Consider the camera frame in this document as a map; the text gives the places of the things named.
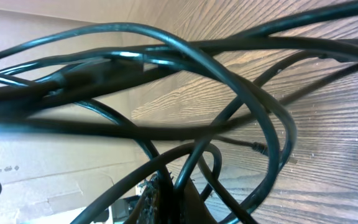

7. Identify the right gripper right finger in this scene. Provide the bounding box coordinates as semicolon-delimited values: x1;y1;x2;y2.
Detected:
181;180;217;224

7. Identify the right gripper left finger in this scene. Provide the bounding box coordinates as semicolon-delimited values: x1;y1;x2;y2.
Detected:
131;174;162;224

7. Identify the long black USB cable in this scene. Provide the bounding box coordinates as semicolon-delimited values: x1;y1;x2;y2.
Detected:
0;0;358;224

